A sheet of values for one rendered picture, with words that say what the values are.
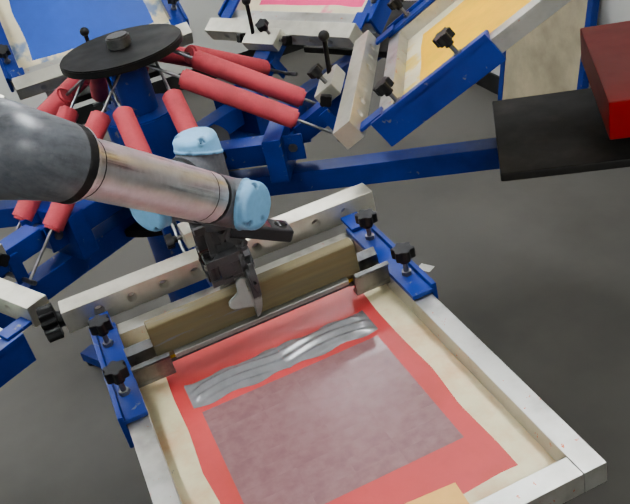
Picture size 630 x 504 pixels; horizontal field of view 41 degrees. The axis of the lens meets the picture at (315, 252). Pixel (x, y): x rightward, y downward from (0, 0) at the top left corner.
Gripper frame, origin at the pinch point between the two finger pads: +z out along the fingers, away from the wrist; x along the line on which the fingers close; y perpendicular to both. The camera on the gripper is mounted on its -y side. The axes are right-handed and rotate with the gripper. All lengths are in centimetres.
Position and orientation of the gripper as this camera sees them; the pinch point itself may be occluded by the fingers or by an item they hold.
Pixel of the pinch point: (257, 302)
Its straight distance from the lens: 156.5
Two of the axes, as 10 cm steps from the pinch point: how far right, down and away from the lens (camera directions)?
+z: 2.0, 8.3, 5.3
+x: 3.8, 4.3, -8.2
